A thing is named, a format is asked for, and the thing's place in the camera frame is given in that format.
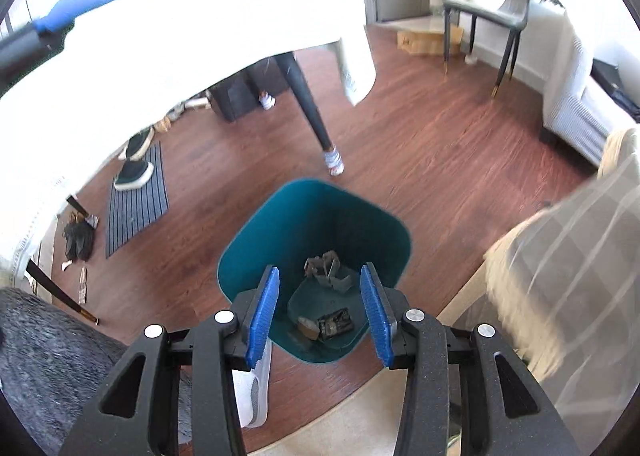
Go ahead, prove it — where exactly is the teal trash bin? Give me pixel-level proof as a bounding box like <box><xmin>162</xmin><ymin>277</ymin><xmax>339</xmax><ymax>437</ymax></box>
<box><xmin>217</xmin><ymin>179</ymin><xmax>411</xmax><ymax>364</ymax></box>

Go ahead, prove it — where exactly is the black white shoe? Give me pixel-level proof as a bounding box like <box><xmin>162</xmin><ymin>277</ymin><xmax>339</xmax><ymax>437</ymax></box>
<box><xmin>113</xmin><ymin>127</ymin><xmax>154</xmax><ymax>191</ymax></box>

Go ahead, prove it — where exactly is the black table leg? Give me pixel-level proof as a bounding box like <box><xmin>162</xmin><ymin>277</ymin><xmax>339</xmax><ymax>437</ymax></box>
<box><xmin>274</xmin><ymin>52</ymin><xmax>333</xmax><ymax>153</ymax></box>

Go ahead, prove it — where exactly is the striped grey door mat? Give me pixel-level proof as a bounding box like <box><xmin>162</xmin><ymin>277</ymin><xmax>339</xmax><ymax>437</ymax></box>
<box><xmin>105</xmin><ymin>143</ymin><xmax>169</xmax><ymax>259</ymax></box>

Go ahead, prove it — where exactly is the grey checked tablecloth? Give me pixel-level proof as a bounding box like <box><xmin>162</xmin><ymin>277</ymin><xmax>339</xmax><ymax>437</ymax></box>
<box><xmin>449</xmin><ymin>164</ymin><xmax>640</xmax><ymax>456</ymax></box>

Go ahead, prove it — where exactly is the cardboard box on floor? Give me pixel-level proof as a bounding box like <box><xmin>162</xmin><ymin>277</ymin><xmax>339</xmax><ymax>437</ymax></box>
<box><xmin>396</xmin><ymin>24</ymin><xmax>464</xmax><ymax>56</ymax></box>

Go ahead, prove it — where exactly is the grey armchair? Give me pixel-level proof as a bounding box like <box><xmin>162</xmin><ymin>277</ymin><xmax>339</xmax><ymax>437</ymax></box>
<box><xmin>539</xmin><ymin>14</ymin><xmax>634</xmax><ymax>167</ymax></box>

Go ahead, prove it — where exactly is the grey dining chair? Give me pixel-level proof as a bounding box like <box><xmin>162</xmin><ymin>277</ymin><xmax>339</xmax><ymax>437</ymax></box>
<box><xmin>441</xmin><ymin>0</ymin><xmax>532</xmax><ymax>99</ymax></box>

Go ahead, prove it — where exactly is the black handbag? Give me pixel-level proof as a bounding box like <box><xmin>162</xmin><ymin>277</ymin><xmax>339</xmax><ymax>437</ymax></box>
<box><xmin>591</xmin><ymin>59</ymin><xmax>640</xmax><ymax>123</ymax></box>

